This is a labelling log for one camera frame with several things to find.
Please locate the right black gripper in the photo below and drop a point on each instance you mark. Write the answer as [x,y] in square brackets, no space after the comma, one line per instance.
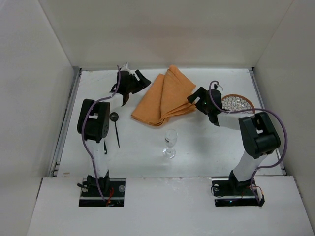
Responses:
[199,97]

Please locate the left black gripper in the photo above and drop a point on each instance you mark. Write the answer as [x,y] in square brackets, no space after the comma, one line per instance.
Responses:
[135,82]

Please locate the orange cloth napkin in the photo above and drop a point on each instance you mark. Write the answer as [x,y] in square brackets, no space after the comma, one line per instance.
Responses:
[167,97]

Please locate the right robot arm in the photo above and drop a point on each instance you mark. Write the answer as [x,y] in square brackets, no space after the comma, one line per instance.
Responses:
[259,137]

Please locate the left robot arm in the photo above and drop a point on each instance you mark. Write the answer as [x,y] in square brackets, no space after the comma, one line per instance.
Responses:
[93,125]

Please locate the patterned ceramic plate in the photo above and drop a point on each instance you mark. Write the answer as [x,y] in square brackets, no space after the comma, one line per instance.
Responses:
[235,102]

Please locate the clear wine glass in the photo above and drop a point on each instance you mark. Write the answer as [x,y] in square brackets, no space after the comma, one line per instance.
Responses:
[170,140]

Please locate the black spoon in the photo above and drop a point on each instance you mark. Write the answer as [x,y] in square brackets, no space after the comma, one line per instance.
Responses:
[114,118]

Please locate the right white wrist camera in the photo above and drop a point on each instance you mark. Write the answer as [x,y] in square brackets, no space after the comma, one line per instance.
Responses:
[217,86]

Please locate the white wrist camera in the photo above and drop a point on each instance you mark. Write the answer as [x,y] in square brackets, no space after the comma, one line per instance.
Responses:
[217,86]
[125,67]

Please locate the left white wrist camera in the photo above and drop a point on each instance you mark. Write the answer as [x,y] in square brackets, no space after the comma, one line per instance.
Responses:
[125,67]

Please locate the gold fork black handle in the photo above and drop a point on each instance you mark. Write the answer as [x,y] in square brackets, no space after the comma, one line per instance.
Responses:
[105,148]

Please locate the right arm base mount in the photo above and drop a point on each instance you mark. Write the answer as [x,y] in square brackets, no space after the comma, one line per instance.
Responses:
[225,195]

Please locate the aluminium table edge rail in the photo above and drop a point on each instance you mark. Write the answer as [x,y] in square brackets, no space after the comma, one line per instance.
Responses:
[57,152]

